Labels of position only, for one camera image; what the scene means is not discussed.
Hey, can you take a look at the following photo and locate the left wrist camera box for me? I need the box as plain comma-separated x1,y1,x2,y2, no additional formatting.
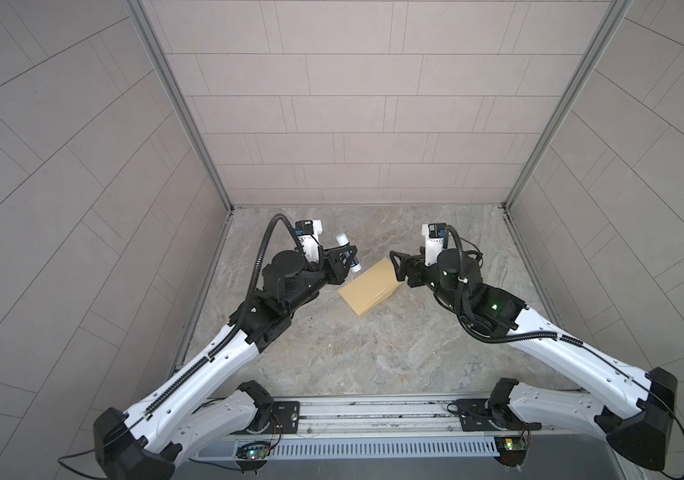
295,220,323,264

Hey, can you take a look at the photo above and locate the left black corrugated cable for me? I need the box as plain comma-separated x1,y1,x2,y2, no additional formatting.
143,213,325,418

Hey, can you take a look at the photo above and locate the right black corrugated cable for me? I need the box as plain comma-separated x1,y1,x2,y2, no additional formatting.
443,224,586,346

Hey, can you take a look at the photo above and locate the green circuit board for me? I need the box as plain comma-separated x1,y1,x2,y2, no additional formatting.
494,437,528,467
236,441,272,461

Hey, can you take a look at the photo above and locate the white slotted cable duct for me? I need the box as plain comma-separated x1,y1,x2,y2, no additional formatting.
188,436,502,463

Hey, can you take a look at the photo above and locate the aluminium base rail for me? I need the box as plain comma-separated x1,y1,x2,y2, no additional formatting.
294,384,606,441

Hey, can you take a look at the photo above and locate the yellow paper envelope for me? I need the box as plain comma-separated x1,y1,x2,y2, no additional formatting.
339,258,403,316

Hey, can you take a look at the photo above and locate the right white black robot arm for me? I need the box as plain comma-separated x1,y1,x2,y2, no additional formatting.
390,249,678,471

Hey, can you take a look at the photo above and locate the left green circuit board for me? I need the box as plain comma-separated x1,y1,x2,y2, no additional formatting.
236,441,272,461

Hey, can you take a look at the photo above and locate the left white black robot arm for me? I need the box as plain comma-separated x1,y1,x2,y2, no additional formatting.
93,244,357,479

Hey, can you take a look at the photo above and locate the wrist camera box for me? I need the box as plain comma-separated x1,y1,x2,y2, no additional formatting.
422,223,447,267
295,220,323,264

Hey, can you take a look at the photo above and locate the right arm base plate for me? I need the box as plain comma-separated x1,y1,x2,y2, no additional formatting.
447,399,528,431

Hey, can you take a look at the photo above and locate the right green circuit board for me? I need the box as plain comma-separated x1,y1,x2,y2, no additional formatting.
494,437,528,467

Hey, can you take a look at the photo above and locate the black corrugated cable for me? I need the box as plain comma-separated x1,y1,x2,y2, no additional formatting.
143,213,325,418
443,224,586,346

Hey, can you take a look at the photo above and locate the blue white glue stick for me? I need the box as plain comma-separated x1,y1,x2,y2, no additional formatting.
336,232,362,273

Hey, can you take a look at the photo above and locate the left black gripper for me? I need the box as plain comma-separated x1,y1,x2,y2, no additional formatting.
277,246,355,317

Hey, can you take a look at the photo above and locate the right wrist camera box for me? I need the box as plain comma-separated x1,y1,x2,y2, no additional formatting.
422,223,447,267

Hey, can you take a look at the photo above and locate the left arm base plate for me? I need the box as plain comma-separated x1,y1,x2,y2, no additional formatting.
252,401,301,434

